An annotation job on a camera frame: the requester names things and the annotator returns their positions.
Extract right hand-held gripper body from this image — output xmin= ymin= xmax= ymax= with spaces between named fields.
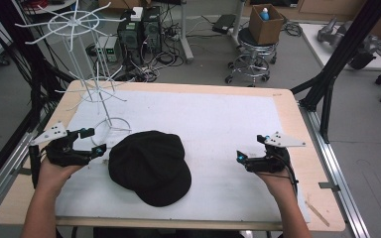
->
xmin=244 ymin=131 xmax=308 ymax=175

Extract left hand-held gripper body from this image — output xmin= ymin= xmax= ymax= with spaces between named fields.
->
xmin=29 ymin=121 xmax=92 ymax=167

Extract black cap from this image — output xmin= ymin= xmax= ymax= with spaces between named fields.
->
xmin=107 ymin=130 xmax=192 ymax=208

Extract white wire hat rack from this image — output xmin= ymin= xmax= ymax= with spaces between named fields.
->
xmin=14 ymin=0 xmax=134 ymax=147

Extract person's left hand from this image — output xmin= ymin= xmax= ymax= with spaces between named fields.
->
xmin=36 ymin=155 xmax=84 ymax=199

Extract person's right hand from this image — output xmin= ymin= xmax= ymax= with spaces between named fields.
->
xmin=256 ymin=163 xmax=300 ymax=200

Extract white table mat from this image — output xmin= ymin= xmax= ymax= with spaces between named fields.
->
xmin=55 ymin=88 xmax=312 ymax=224

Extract thin wooden stick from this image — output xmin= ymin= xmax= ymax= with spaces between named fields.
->
xmin=305 ymin=199 xmax=331 ymax=228

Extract chrome rolling stool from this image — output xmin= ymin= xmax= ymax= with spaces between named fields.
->
xmin=223 ymin=27 xmax=279 ymax=87

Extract small white electronic box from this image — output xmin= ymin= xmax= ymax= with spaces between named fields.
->
xmin=96 ymin=35 xmax=121 ymax=63

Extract black computer tower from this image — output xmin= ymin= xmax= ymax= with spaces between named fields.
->
xmin=116 ymin=10 xmax=144 ymax=66
xmin=141 ymin=5 xmax=163 ymax=55

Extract white board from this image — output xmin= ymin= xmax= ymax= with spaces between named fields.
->
xmin=299 ymin=22 xmax=381 ymax=72

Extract brown cardboard box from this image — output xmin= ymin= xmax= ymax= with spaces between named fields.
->
xmin=247 ymin=3 xmax=286 ymax=47

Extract flat black box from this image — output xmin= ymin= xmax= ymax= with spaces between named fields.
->
xmin=211 ymin=13 xmax=237 ymax=36

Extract grey desk leg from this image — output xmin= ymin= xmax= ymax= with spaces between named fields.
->
xmin=178 ymin=0 xmax=195 ymax=64

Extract grey robot parts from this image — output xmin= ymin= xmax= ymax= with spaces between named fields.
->
xmin=317 ymin=16 xmax=379 ymax=71

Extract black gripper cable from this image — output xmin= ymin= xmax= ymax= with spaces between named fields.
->
xmin=263 ymin=152 xmax=300 ymax=196

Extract black strap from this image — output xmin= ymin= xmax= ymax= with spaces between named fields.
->
xmin=28 ymin=144 xmax=43 ymax=190

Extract aluminium rail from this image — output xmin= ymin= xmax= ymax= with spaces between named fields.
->
xmin=0 ymin=108 xmax=53 ymax=223
xmin=298 ymin=103 xmax=372 ymax=238

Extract tangle of floor cables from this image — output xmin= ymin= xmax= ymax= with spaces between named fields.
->
xmin=112 ymin=19 xmax=188 ymax=83

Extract black metal frame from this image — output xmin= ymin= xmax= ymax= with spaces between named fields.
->
xmin=290 ymin=0 xmax=381 ymax=145

